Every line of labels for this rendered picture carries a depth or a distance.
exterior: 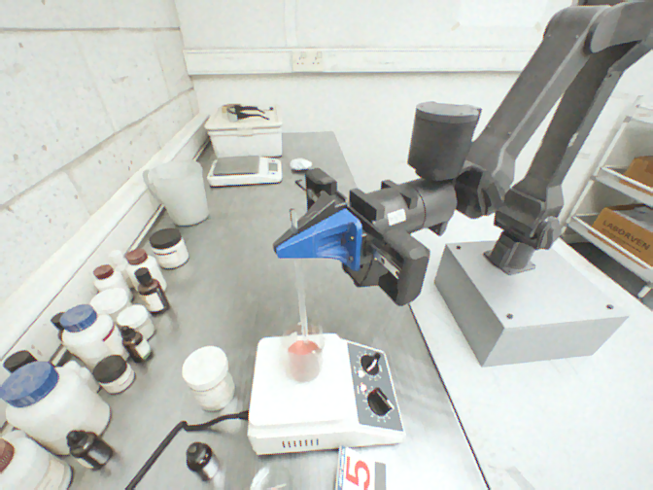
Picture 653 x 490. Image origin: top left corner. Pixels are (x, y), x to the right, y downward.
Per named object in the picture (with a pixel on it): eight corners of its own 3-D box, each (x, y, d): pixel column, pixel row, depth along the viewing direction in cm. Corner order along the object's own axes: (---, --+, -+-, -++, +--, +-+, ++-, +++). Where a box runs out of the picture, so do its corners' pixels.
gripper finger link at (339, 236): (362, 223, 25) (359, 273, 29) (340, 204, 28) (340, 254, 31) (288, 247, 22) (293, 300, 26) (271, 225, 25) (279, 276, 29)
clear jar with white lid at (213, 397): (197, 379, 47) (183, 351, 42) (236, 369, 48) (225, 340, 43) (195, 418, 42) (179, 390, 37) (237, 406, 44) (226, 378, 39)
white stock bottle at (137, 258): (170, 280, 65) (154, 244, 59) (161, 298, 61) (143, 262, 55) (146, 281, 65) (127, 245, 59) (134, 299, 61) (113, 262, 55)
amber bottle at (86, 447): (111, 438, 40) (84, 415, 36) (113, 459, 38) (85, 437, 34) (85, 453, 39) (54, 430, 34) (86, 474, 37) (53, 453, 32)
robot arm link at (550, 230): (511, 220, 55) (525, 189, 51) (559, 246, 48) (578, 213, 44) (486, 228, 52) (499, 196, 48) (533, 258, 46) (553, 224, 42)
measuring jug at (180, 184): (144, 226, 83) (122, 176, 74) (169, 203, 93) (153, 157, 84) (205, 230, 81) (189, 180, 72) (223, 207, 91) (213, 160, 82)
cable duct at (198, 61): (564, 69, 152) (573, 47, 146) (572, 71, 147) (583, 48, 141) (189, 74, 136) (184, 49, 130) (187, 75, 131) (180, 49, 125)
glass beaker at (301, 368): (278, 381, 38) (270, 344, 33) (293, 346, 42) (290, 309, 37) (322, 396, 37) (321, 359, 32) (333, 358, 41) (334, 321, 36)
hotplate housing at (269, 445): (382, 359, 50) (388, 330, 45) (404, 446, 39) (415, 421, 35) (251, 367, 49) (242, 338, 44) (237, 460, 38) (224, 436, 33)
